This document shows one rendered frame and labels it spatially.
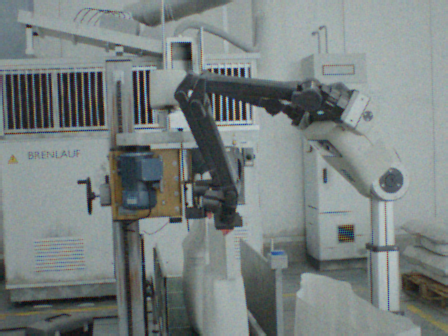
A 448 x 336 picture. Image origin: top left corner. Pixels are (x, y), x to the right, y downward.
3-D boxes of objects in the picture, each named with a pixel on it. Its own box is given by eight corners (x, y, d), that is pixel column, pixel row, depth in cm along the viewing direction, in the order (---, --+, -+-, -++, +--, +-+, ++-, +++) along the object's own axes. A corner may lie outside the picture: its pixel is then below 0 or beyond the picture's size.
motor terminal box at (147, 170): (164, 185, 290) (163, 157, 290) (143, 187, 285) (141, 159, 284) (155, 184, 297) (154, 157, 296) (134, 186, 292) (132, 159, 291)
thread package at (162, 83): (189, 106, 294) (187, 66, 293) (150, 107, 291) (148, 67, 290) (186, 108, 310) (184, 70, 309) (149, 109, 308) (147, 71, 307)
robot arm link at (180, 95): (184, 89, 279) (186, 84, 289) (172, 94, 280) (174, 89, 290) (226, 181, 291) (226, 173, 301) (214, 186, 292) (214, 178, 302)
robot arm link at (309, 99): (187, 76, 225) (193, 64, 233) (186, 112, 232) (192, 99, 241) (323, 91, 221) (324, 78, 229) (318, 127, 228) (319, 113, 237)
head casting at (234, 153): (245, 204, 319) (243, 140, 318) (193, 207, 316) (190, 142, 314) (235, 198, 349) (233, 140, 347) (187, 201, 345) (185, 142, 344)
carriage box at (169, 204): (183, 216, 315) (180, 148, 313) (109, 220, 310) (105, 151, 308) (179, 211, 339) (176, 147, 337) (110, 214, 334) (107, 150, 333)
